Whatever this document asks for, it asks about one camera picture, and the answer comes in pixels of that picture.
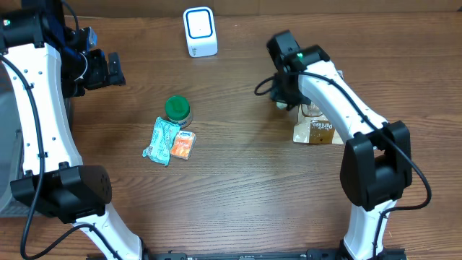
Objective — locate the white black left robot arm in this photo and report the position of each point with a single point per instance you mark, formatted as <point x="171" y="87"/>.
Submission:
<point x="48" y="63"/>

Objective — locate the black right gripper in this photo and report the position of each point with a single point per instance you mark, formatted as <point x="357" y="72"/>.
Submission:
<point x="280" y="96"/>

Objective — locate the orange tissue pack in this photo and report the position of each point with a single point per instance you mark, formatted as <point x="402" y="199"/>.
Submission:
<point x="183" y="145"/>

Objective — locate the white barcode scanner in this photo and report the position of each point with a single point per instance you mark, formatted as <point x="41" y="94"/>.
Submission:
<point x="201" y="34"/>

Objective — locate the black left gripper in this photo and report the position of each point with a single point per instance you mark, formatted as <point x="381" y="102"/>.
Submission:
<point x="106" y="68"/>

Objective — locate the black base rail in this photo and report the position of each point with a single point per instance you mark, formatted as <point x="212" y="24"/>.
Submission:
<point x="311" y="254"/>

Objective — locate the teal tissue pack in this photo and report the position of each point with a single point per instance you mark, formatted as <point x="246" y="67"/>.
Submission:
<point x="163" y="137"/>

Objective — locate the small teal carton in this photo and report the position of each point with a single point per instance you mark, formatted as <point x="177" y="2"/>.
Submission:
<point x="281" y="106"/>

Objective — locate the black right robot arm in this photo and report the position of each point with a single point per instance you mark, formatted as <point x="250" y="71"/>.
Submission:
<point x="376" y="165"/>

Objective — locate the brown white snack pouch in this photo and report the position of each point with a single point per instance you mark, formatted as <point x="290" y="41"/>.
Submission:
<point x="313" y="127"/>

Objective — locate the green capped bottle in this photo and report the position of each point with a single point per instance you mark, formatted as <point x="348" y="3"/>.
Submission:
<point x="178" y="111"/>

